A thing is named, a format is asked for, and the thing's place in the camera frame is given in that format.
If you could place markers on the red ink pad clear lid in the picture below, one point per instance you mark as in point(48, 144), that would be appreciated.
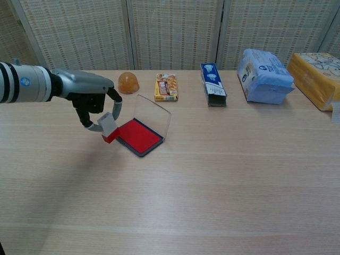
point(140, 138)

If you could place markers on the brown bun in wrapper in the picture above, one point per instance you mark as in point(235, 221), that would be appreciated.
point(128, 83)

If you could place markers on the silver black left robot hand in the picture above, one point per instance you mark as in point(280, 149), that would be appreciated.
point(82, 85)

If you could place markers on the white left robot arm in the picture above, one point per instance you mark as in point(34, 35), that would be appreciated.
point(26, 82)

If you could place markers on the blue white toothpaste box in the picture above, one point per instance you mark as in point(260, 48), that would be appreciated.
point(212, 82)

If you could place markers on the small white red stamp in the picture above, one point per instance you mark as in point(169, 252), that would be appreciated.
point(107, 126)

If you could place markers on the yellow cartoon tissue pack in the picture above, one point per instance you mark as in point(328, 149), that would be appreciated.
point(316, 79)

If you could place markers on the light blue tissue pack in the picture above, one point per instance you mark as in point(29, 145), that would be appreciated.
point(265, 77)

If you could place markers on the woven folding screen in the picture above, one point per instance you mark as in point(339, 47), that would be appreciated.
point(170, 32)

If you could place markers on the yellow snack box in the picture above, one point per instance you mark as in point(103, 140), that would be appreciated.
point(166, 87)

